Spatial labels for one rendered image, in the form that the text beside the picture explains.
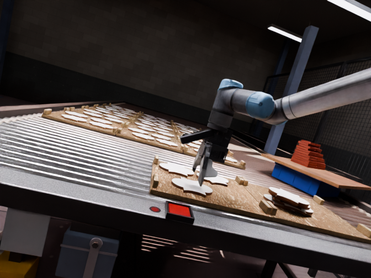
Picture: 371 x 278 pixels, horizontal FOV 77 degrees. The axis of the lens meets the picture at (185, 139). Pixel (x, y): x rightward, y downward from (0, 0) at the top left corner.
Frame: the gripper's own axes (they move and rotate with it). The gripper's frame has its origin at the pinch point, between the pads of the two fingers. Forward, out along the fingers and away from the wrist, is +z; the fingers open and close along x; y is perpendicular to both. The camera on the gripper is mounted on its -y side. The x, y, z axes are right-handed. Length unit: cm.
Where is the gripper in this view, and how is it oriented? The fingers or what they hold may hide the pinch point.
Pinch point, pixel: (194, 178)
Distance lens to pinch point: 83.0
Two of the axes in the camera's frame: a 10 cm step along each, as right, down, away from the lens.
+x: -1.1, -1.7, 9.8
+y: 9.5, 2.8, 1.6
